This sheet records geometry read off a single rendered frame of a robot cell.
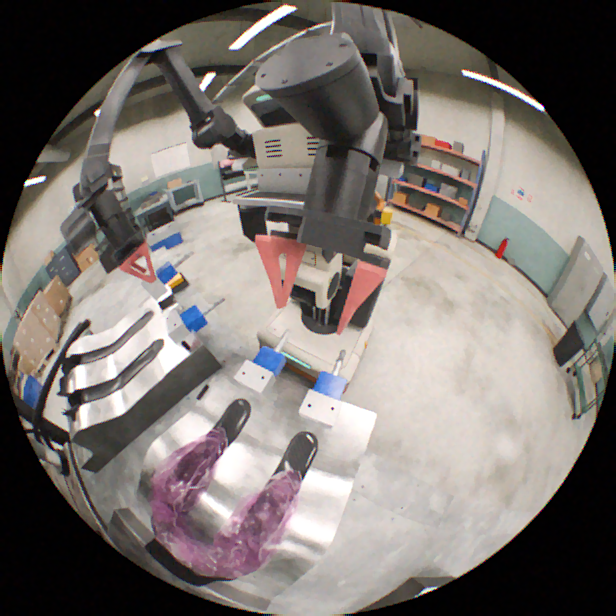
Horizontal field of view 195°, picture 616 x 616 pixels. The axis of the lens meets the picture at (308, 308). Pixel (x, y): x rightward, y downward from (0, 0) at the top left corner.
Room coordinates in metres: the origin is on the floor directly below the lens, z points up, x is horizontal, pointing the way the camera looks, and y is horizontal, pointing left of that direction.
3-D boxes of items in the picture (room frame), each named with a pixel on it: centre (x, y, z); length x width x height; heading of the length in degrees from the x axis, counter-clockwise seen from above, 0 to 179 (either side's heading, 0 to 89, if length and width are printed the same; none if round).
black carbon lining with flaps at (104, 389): (0.04, 0.42, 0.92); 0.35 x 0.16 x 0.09; 139
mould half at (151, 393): (0.04, 0.44, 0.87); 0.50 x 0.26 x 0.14; 139
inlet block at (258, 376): (0.14, 0.06, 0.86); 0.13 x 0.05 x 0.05; 156
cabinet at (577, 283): (0.80, -5.82, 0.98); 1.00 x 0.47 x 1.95; 41
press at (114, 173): (2.84, 4.24, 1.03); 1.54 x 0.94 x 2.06; 41
